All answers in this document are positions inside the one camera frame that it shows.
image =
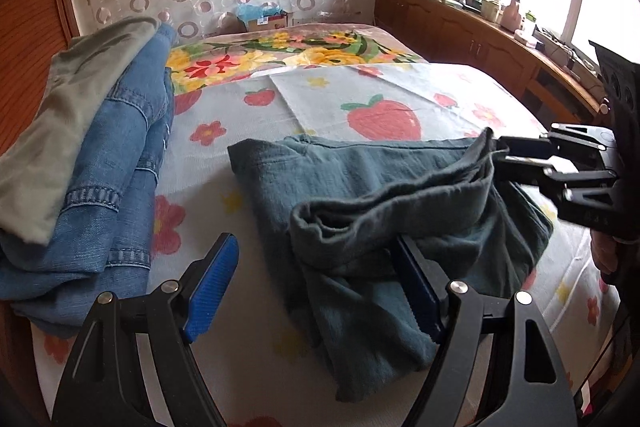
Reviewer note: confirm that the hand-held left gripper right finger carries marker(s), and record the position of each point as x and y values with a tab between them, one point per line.
422	302

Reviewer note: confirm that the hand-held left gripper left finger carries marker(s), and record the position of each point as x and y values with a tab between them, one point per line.
212	287

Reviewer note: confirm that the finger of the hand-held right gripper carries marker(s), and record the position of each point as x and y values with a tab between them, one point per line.
530	174
525	147

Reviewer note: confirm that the teal short pants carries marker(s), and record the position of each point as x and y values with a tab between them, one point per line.
350	187

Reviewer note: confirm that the folded grey-green pants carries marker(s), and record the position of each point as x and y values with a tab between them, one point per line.
60	117

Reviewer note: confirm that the person's right hand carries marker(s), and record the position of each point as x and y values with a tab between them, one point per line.
606	254

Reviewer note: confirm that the pink bottle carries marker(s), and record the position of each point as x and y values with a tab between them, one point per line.
511	17

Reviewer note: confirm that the white jar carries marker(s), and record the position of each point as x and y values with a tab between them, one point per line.
490	10

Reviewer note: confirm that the long wooden cabinet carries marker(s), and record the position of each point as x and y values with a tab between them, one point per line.
450	27

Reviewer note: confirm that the folded blue denim jeans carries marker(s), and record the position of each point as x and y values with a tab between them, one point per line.
115	147

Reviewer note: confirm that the strawberry print bed sheet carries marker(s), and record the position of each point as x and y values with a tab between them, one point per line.
310	107

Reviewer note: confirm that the floral yellow pillow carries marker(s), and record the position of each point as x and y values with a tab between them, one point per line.
300	52

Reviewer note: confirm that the small cardboard box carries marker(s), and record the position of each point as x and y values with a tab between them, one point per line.
270	23

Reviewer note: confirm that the blue plastic bag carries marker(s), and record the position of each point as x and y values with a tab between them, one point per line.
255	11

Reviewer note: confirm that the brown louvered wooden wardrobe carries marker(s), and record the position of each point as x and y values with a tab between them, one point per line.
35	7

